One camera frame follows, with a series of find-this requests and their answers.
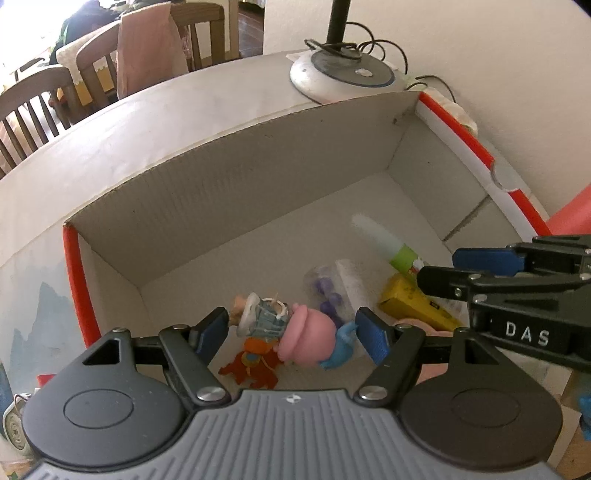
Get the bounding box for pink pig figurine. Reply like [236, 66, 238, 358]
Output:
[229, 292, 356, 370]

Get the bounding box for white power strip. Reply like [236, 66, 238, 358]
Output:
[405, 74, 479, 137]

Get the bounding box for painted landscape table mat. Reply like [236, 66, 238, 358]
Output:
[1, 226, 85, 393]

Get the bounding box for white green marker tube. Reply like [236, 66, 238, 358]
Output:
[352, 214, 425, 281]

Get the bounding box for clear bag purple beads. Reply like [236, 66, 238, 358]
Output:
[304, 259, 370, 328]

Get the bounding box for grey green tape dispenser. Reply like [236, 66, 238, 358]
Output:
[2, 393, 32, 456]

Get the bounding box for yellow small box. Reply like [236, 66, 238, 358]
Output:
[378, 273, 464, 331]

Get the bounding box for red orange small toy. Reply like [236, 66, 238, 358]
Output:
[218, 337, 283, 390]

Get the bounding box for wooden chair with cloth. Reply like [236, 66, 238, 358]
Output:
[76, 2, 225, 110]

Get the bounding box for pink cloth on chair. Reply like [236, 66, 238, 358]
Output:
[117, 2, 188, 99]

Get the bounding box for red white cardboard box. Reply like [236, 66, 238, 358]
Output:
[62, 90, 574, 398]

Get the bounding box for grey desk lamp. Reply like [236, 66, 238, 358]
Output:
[290, 1, 409, 105]

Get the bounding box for wooden dining chair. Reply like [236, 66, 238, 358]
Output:
[1, 65, 87, 176]

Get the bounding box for black lamp cable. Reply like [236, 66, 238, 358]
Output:
[303, 21, 456, 103]

